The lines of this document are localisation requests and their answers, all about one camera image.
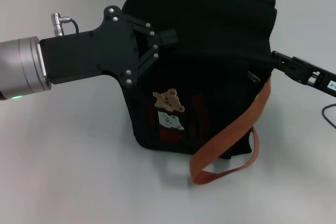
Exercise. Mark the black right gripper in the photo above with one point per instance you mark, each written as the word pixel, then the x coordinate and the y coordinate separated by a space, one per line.
pixel 324 81

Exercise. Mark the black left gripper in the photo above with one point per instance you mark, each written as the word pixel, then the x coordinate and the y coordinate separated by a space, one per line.
pixel 86 53

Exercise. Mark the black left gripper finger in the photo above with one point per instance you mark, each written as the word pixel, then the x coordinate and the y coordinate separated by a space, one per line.
pixel 169 37

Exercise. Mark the rectangular metal zipper pull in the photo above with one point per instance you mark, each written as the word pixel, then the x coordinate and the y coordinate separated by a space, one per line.
pixel 253 77

